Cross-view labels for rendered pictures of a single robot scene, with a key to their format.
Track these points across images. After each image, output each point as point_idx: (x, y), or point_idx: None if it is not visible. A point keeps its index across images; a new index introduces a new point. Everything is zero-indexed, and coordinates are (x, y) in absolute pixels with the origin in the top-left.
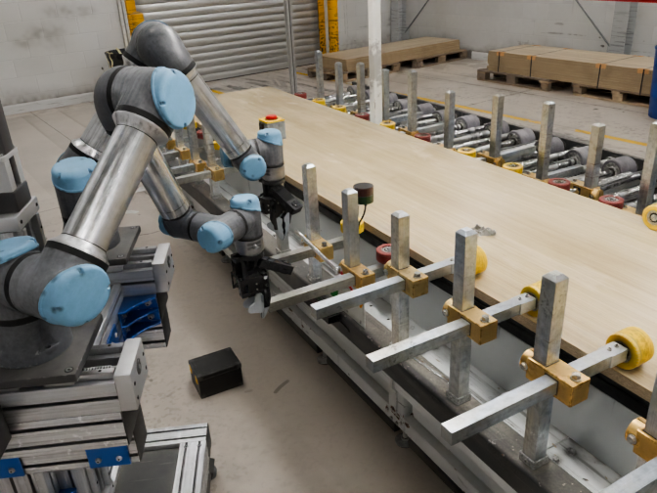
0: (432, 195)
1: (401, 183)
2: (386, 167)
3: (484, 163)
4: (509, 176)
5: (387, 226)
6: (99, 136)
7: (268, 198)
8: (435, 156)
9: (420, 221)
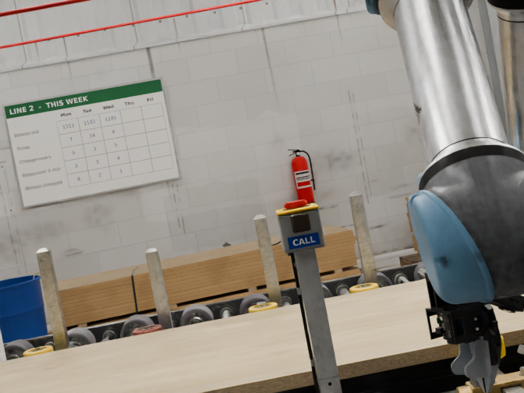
0: (418, 312)
1: (343, 328)
2: (256, 339)
3: (330, 299)
4: (398, 288)
5: (518, 324)
6: (502, 125)
7: (468, 305)
8: (253, 320)
9: (517, 312)
